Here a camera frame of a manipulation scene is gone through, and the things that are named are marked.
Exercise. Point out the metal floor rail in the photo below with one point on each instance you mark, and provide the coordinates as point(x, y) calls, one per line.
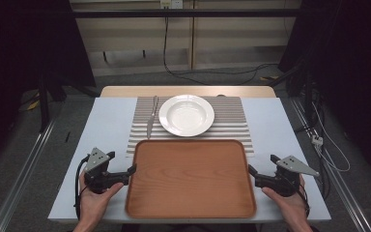
point(19, 180)
point(341, 180)

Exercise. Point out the silver fork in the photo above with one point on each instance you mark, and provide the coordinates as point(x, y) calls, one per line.
point(150, 124)

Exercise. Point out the black metal stand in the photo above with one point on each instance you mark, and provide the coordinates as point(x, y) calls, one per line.
point(43, 106)

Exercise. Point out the white power adapter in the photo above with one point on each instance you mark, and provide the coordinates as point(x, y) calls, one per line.
point(317, 139)

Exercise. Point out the person's right hand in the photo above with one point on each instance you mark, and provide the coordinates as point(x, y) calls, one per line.
point(286, 206)

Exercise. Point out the black horizontal bar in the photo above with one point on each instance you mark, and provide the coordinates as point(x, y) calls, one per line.
point(186, 13)

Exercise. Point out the white round plate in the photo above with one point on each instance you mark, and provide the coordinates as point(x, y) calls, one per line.
point(186, 115)

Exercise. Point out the person's left hand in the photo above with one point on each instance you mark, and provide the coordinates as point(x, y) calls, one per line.
point(93, 203)

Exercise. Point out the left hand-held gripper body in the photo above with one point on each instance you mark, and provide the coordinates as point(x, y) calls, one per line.
point(98, 172)

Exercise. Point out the small black pen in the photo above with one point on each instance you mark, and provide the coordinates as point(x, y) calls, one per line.
point(67, 137)

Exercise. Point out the white wall socket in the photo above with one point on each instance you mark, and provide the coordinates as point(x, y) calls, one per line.
point(171, 4)

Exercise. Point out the striped placemat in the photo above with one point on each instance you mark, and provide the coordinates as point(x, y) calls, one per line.
point(232, 116)

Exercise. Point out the black curtain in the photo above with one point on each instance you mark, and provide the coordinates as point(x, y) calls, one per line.
point(351, 64)
point(22, 48)

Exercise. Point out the brown wooden tray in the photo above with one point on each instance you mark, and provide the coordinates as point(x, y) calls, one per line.
point(190, 180)

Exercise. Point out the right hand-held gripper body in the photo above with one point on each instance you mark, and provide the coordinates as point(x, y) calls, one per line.
point(285, 179)

